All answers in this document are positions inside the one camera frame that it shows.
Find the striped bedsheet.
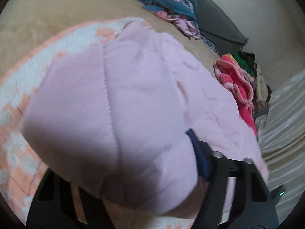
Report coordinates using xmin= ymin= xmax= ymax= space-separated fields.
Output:
xmin=253 ymin=69 xmax=305 ymax=196

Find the pink fleece garment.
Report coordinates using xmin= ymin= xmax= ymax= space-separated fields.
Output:
xmin=213 ymin=54 xmax=259 ymax=136

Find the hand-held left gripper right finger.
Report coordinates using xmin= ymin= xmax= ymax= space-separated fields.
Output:
xmin=186 ymin=129 xmax=279 ymax=229

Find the green garment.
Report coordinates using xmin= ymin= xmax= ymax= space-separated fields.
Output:
xmin=232 ymin=51 xmax=256 ymax=75

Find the pink quilted jacket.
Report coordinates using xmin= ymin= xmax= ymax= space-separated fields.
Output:
xmin=21 ymin=20 xmax=270 ymax=215

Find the beige garment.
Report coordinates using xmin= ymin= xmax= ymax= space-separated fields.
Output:
xmin=254 ymin=62 xmax=270 ymax=110

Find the peach white patterned blanket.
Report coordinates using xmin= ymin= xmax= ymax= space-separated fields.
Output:
xmin=0 ymin=17 xmax=153 ymax=229

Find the grey cushion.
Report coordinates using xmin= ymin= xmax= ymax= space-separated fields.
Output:
xmin=179 ymin=0 xmax=249 ymax=56

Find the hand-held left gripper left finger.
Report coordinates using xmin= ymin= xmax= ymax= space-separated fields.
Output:
xmin=26 ymin=169 xmax=115 ymax=229

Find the tan fleece blanket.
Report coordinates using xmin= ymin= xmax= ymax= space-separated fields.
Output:
xmin=0 ymin=0 xmax=222 ymax=77

